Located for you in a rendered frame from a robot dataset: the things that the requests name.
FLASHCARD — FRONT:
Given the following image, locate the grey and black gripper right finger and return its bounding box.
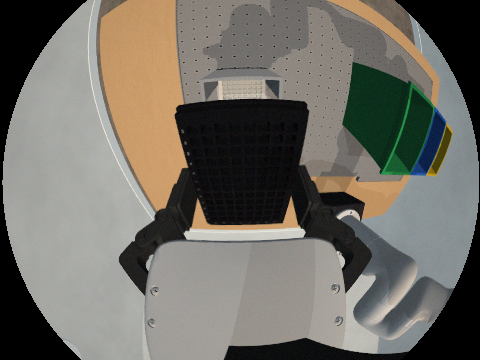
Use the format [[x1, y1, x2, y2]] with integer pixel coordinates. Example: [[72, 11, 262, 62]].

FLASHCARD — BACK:
[[291, 165, 372, 293]]

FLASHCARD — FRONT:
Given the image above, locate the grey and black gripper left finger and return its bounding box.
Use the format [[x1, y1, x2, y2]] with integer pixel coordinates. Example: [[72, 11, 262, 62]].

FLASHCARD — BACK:
[[119, 168, 198, 296]]

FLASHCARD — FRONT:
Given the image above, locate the yellow open-top bin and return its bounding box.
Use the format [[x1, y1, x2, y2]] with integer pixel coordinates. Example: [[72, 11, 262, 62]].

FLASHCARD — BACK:
[[426, 123, 453, 176]]

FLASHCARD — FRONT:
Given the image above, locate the blue open-top bin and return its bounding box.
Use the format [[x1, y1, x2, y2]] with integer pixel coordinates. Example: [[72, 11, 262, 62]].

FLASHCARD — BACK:
[[410, 107, 447, 176]]

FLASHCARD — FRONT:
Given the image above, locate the green bin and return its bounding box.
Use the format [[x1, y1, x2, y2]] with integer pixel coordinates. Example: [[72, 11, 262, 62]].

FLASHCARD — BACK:
[[342, 62, 435, 175]]

